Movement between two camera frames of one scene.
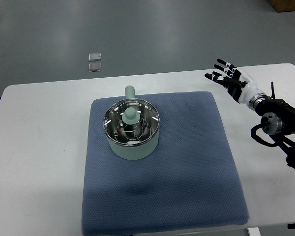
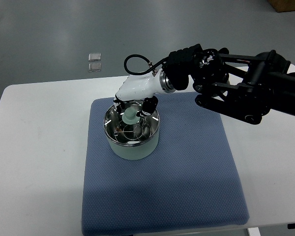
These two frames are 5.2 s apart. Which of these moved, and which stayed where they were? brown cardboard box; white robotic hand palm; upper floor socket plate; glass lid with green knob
Moved: white robotic hand palm
Stayed: brown cardboard box; upper floor socket plate; glass lid with green knob
